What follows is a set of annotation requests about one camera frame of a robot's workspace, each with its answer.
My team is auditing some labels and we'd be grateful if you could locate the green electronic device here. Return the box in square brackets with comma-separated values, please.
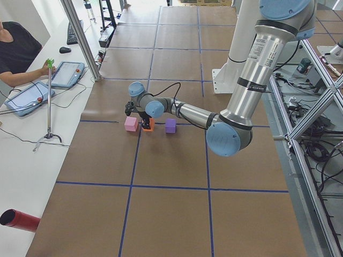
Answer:
[297, 58, 311, 74]

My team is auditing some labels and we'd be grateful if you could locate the person's hand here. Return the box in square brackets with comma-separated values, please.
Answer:
[40, 64, 56, 76]

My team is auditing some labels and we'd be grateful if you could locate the orange foam block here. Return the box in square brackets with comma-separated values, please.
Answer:
[141, 118, 155, 132]

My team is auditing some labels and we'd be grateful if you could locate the near blue teach pendant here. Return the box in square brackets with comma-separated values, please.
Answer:
[4, 81, 55, 117]

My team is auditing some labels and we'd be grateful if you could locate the aluminium frame post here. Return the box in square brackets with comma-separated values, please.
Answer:
[61, 0, 102, 81]

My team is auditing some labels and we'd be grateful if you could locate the blue teach pendant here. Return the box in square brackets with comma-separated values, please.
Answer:
[51, 62, 85, 89]
[4, 81, 55, 117]

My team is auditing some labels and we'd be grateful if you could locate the black computer mouse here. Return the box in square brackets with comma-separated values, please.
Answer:
[59, 47, 71, 54]

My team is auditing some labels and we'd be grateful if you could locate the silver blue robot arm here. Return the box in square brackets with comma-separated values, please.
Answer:
[125, 0, 317, 156]

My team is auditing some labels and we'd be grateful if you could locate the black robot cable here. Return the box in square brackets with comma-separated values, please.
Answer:
[151, 82, 210, 126]

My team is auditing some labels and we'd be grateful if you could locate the red cylinder tube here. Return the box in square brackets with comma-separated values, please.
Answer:
[1, 209, 40, 232]

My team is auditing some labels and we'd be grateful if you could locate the far blue teach pendant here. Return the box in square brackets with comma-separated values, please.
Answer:
[51, 62, 85, 89]

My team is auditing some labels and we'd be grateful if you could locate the aluminium side frame rail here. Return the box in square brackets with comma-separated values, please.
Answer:
[268, 33, 342, 256]

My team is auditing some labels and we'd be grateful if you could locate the black keyboard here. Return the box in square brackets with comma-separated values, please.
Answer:
[66, 22, 78, 45]

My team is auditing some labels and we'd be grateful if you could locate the pink foam block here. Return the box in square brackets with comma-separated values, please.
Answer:
[124, 117, 138, 132]

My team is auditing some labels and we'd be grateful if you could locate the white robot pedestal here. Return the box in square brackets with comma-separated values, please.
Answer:
[212, 0, 260, 94]

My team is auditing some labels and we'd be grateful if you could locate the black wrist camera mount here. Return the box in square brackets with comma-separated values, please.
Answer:
[125, 101, 137, 117]

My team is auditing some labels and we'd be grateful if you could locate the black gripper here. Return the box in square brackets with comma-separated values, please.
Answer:
[137, 110, 151, 129]

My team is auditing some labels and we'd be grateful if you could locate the purple foam block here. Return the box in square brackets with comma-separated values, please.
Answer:
[165, 118, 176, 134]

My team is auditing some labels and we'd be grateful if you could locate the person in black shirt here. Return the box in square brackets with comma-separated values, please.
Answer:
[1, 21, 42, 88]

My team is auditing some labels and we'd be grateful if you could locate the brown paper table cover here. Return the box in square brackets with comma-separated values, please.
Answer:
[27, 6, 307, 256]

